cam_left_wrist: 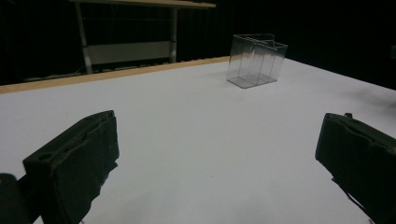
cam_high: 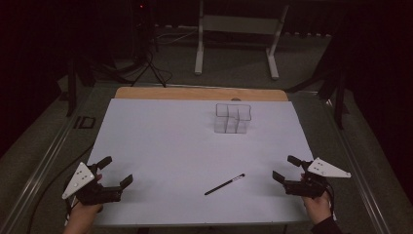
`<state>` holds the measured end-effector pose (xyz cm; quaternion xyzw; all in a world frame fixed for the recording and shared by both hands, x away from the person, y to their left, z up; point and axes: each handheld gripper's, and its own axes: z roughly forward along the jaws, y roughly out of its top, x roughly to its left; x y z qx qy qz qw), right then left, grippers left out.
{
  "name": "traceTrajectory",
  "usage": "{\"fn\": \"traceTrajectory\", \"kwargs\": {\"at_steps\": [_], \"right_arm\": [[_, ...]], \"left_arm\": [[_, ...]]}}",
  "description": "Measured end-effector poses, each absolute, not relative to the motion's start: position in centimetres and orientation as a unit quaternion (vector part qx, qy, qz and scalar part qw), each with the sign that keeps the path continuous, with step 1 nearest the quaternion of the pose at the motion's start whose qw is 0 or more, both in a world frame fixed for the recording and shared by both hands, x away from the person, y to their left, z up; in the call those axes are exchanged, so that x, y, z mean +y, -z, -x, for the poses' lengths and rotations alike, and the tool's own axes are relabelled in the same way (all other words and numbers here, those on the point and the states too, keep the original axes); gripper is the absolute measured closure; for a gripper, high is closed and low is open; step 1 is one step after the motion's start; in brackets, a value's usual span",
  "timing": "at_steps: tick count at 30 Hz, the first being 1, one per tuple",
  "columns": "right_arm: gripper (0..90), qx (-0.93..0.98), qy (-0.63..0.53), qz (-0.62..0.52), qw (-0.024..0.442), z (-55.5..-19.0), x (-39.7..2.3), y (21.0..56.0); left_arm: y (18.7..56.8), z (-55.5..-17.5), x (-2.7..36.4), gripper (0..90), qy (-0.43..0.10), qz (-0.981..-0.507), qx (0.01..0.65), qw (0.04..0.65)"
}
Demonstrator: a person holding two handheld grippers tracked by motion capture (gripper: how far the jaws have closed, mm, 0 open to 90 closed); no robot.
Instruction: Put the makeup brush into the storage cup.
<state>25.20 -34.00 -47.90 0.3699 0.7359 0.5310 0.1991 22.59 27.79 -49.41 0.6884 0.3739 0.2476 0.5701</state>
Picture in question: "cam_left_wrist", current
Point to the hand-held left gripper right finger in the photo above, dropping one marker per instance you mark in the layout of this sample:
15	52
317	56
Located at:
361	155

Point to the clear plastic compartment organizer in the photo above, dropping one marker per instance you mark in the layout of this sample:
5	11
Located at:
256	60

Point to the white metal rack frame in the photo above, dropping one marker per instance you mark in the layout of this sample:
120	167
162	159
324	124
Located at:
130	40

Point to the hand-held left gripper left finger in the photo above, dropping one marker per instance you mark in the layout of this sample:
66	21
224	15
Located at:
74	161

